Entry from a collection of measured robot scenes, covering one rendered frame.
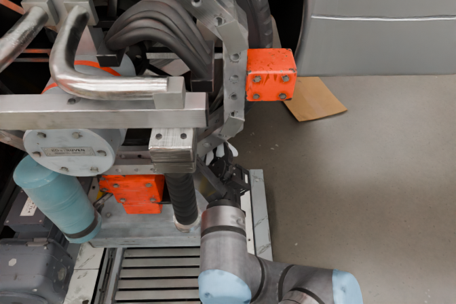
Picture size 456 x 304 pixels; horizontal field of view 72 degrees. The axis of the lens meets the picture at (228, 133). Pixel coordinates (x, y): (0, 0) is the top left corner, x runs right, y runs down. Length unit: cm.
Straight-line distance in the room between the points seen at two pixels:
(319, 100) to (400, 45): 111
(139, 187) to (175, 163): 46
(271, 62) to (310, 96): 132
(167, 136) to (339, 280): 37
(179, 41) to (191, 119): 9
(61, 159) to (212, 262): 30
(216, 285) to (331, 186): 102
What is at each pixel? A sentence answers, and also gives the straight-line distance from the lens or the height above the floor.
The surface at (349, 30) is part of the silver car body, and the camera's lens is 74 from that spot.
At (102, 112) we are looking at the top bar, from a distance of 37.
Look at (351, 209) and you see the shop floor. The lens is 148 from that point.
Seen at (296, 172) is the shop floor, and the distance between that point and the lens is 152.
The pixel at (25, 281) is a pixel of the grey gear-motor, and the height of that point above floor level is 40.
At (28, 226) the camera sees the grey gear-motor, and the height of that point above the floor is 41.
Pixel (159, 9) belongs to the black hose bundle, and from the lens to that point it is 40.
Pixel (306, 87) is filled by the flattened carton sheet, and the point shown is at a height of 1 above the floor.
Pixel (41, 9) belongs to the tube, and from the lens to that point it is 53.
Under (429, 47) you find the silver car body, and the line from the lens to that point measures 85.
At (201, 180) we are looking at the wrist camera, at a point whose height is 68.
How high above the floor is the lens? 122
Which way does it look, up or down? 48 degrees down
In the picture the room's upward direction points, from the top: straight up
